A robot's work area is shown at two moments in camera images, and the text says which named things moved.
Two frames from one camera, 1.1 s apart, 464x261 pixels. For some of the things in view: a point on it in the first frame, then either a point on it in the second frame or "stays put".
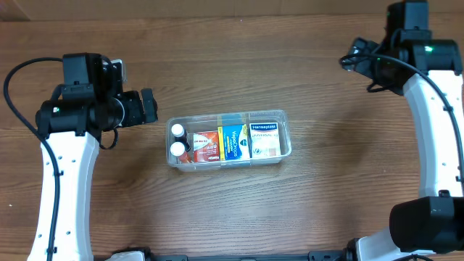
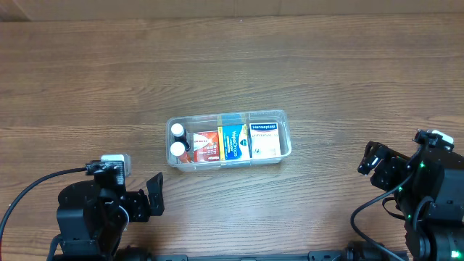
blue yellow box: x=233 y=142 stays put
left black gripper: x=148 y=105 to x=146 y=202
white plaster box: x=264 y=138 stays put
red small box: x=206 y=146 stays put
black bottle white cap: x=180 y=135 stays put
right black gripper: x=357 y=51 to x=379 y=167
